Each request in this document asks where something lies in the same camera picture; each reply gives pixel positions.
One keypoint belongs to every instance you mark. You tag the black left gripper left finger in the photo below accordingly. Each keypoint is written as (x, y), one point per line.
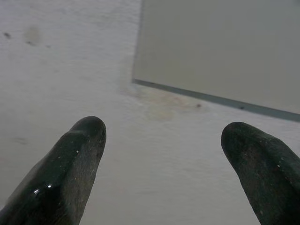
(61, 173)

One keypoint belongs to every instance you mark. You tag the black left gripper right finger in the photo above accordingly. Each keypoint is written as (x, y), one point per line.
(269, 178)

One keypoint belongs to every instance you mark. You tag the grey wall panel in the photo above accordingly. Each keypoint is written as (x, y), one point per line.
(211, 47)

